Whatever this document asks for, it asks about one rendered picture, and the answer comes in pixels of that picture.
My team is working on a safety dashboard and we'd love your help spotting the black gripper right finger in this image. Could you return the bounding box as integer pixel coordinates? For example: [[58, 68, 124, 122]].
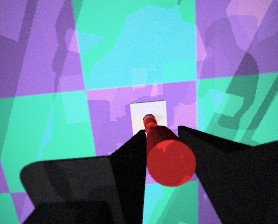
[[178, 125, 278, 224]]

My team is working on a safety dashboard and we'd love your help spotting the white square block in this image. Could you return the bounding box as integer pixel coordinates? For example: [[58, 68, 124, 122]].
[[130, 100, 167, 136]]

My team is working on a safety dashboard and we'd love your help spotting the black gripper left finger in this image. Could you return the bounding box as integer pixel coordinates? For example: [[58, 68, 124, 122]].
[[19, 129, 147, 224]]

